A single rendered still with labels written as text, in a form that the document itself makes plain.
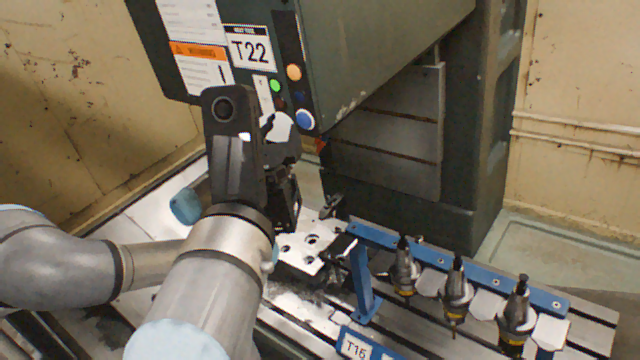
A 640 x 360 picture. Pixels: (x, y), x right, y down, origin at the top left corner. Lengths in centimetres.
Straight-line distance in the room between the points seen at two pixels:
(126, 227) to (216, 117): 166
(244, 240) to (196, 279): 5
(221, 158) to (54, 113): 151
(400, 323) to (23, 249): 89
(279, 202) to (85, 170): 157
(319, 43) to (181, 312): 44
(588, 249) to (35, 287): 177
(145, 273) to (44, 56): 124
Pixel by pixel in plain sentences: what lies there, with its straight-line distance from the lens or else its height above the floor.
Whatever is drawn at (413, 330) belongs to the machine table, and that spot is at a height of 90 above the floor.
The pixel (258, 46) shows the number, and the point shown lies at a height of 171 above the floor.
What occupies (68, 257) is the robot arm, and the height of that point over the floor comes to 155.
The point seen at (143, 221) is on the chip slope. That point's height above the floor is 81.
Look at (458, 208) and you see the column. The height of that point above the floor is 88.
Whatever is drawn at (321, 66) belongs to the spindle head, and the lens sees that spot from 63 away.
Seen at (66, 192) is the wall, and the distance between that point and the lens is 193.
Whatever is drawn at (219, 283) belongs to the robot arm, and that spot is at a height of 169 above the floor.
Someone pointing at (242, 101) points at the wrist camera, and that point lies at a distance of 36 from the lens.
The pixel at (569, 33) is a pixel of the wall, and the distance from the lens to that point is 156.
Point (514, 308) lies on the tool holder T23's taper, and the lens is 81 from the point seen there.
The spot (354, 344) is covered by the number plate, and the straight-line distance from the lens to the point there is 113.
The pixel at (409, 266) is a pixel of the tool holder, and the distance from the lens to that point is 86.
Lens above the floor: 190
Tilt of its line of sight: 36 degrees down
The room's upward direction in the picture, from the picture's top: 12 degrees counter-clockwise
